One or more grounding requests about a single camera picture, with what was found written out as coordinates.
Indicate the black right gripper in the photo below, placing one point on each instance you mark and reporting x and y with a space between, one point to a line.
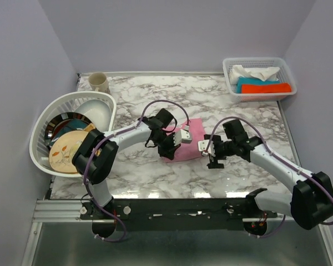
213 163

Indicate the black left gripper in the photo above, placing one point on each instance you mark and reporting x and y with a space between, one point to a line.
169 152

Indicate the pink t shirt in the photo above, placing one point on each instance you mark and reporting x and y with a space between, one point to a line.
190 151

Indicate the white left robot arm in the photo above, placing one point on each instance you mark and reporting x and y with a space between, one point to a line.
96 154

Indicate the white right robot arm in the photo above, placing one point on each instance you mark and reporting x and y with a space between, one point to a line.
310 201

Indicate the teal folded t shirt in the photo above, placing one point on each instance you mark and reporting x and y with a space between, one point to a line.
250 81

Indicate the white ceramic bowl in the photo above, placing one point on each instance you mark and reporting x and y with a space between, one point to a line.
98 112

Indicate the tan scalloped dish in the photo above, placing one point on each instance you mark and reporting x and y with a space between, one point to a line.
89 128

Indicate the white folded t shirt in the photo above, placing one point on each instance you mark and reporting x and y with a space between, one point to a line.
263 74

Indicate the orange folded t shirt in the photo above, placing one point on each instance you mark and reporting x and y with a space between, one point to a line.
266 89

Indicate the teal ceramic plate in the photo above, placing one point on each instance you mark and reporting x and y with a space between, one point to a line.
71 125

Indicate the beige ceramic mug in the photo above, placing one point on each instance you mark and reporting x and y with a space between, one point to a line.
98 81

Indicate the white plastic mesh basket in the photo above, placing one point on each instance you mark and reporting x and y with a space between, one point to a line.
284 76

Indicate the beige bird pattern plate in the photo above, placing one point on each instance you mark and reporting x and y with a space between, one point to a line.
63 151

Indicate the dark striped rim plate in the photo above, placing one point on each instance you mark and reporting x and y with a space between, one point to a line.
58 124

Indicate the white oval dish basket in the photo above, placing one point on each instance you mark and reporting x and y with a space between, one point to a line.
38 151

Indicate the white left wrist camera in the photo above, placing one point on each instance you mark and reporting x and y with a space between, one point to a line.
182 137

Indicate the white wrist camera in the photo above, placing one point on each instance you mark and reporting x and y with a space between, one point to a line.
182 137
206 148

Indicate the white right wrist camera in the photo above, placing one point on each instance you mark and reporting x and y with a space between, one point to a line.
206 148

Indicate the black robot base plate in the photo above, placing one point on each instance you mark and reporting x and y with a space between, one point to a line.
131 215

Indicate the aluminium frame rail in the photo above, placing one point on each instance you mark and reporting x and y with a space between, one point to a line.
69 210

